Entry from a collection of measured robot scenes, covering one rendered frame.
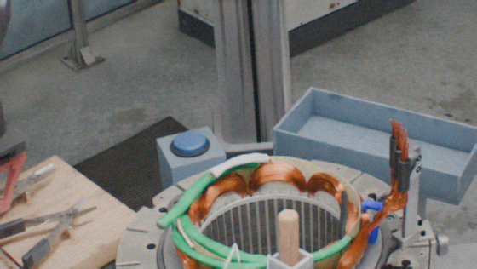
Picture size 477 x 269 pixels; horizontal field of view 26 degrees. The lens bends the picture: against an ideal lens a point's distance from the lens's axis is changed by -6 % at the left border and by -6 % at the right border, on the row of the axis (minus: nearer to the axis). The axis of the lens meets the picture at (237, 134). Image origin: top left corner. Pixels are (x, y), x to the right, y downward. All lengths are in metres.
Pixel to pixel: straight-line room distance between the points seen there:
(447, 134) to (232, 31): 0.33
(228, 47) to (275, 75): 0.08
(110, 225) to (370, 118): 0.38
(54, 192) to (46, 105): 2.26
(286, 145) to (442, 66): 2.28
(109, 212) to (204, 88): 2.29
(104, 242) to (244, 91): 0.42
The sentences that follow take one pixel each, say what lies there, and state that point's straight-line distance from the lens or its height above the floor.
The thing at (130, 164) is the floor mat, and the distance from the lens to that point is 3.14.
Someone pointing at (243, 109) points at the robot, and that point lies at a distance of 1.52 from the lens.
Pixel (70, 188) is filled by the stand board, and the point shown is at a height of 1.06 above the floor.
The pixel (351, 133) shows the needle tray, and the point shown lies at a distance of 1.38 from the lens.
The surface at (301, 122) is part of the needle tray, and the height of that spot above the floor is 1.04.
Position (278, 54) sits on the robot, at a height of 1.06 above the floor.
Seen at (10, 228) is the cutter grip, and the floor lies 1.09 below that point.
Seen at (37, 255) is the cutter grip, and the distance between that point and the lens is 1.13.
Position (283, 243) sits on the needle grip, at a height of 1.20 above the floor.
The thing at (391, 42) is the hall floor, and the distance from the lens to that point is 3.70.
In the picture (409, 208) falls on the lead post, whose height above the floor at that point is 1.14.
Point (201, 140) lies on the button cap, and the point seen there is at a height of 1.04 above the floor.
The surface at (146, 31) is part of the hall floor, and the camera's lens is 3.86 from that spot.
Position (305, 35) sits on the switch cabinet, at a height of 0.06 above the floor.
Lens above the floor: 1.79
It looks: 34 degrees down
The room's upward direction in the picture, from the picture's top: 5 degrees counter-clockwise
